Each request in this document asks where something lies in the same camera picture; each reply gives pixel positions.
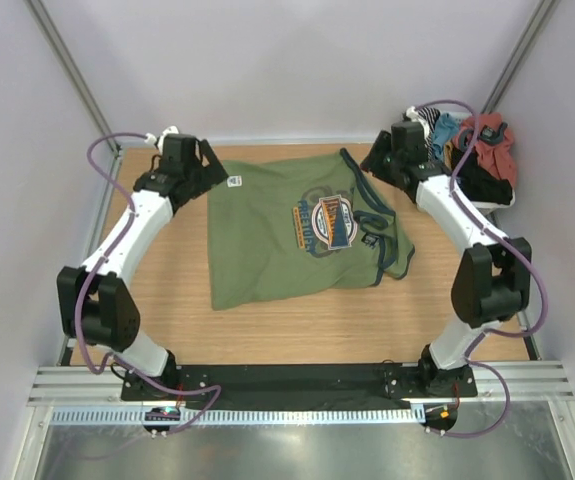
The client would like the green tank top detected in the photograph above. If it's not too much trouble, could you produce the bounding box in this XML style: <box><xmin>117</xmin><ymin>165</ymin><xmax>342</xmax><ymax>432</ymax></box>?
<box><xmin>208</xmin><ymin>149</ymin><xmax>415</xmax><ymax>310</ymax></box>

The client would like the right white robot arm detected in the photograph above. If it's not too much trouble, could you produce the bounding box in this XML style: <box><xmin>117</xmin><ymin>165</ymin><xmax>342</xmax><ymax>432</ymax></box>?
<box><xmin>360</xmin><ymin>121</ymin><xmax>532</xmax><ymax>397</ymax></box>

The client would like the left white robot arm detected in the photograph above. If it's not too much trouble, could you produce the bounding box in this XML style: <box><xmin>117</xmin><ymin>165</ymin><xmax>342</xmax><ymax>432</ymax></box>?
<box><xmin>56</xmin><ymin>126</ymin><xmax>228</xmax><ymax>400</ymax></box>

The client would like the striped tank top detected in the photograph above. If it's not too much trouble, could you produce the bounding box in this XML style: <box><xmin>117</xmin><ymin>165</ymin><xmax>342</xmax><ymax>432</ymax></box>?
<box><xmin>416</xmin><ymin>107</ymin><xmax>441</xmax><ymax>147</ymax></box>

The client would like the light blue tank top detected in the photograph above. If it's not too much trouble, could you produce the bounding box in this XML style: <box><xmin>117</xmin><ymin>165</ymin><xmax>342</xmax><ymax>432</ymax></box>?
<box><xmin>429</xmin><ymin>112</ymin><xmax>462</xmax><ymax>161</ymax></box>

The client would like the black tank top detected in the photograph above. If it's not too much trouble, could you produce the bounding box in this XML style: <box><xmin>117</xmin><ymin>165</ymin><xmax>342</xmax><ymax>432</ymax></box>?
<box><xmin>457</xmin><ymin>150</ymin><xmax>513</xmax><ymax>205</ymax></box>

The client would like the pink tank top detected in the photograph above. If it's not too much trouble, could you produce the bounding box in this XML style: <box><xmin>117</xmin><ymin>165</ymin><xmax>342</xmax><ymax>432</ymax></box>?
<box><xmin>474</xmin><ymin>112</ymin><xmax>518</xmax><ymax>187</ymax></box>

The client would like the white laundry basket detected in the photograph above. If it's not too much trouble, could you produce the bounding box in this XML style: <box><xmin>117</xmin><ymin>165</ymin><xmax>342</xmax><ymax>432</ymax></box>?
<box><xmin>431</xmin><ymin>111</ymin><xmax>518</xmax><ymax>210</ymax></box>

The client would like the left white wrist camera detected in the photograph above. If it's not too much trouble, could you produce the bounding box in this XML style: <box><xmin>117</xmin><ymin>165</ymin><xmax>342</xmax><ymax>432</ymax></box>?
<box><xmin>145</xmin><ymin>126</ymin><xmax>179</xmax><ymax>151</ymax></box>

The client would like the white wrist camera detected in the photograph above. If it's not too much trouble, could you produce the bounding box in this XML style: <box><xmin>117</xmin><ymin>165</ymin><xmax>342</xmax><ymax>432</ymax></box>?
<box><xmin>145</xmin><ymin>126</ymin><xmax>179</xmax><ymax>151</ymax></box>
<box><xmin>403</xmin><ymin>106</ymin><xmax>426</xmax><ymax>123</ymax></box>

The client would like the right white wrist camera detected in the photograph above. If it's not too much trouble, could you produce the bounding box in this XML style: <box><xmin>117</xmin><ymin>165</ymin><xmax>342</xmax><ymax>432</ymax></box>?
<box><xmin>403</xmin><ymin>106</ymin><xmax>426</xmax><ymax>123</ymax></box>

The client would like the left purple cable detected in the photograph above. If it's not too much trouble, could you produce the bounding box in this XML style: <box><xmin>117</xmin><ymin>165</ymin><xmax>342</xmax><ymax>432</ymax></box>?
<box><xmin>74</xmin><ymin>130</ymin><xmax>223</xmax><ymax>436</ymax></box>

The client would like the right aluminium corner post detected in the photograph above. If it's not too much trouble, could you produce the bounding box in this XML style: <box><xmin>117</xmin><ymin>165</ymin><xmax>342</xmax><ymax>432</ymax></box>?
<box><xmin>483</xmin><ymin>0</ymin><xmax>561</xmax><ymax>113</ymax></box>

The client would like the aluminium corner post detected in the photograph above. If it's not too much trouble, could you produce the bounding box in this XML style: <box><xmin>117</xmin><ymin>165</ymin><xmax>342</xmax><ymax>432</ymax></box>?
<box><xmin>23</xmin><ymin>0</ymin><xmax>112</xmax><ymax>136</ymax></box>
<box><xmin>483</xmin><ymin>0</ymin><xmax>561</xmax><ymax>113</ymax></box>

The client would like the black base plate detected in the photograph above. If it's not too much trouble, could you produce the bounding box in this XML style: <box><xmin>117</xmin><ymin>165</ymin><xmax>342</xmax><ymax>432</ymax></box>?
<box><xmin>119</xmin><ymin>363</ymin><xmax>479</xmax><ymax>402</ymax></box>

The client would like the left aluminium corner post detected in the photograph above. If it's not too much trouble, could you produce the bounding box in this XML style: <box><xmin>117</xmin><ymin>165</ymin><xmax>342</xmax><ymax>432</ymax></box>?
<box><xmin>23</xmin><ymin>0</ymin><xmax>112</xmax><ymax>136</ymax></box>

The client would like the aluminium frame rail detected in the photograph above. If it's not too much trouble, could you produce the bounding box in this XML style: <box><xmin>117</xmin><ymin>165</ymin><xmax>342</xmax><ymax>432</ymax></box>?
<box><xmin>27</xmin><ymin>361</ymin><xmax>574</xmax><ymax>407</ymax></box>

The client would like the white slotted cable duct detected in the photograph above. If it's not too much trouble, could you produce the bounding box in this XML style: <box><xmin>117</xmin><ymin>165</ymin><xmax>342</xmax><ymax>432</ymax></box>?
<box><xmin>51</xmin><ymin>406</ymin><xmax>425</xmax><ymax>427</ymax></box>

